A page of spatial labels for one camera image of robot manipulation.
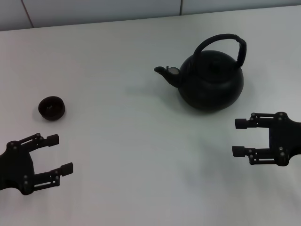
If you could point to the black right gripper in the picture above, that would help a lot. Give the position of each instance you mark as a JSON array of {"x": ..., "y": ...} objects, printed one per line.
[{"x": 289, "y": 137}]

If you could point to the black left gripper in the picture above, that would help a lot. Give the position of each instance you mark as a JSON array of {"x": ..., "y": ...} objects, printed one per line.
[{"x": 14, "y": 169}]

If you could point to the small dark teacup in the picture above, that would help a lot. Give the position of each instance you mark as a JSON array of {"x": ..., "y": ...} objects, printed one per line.
[{"x": 51, "y": 108}]

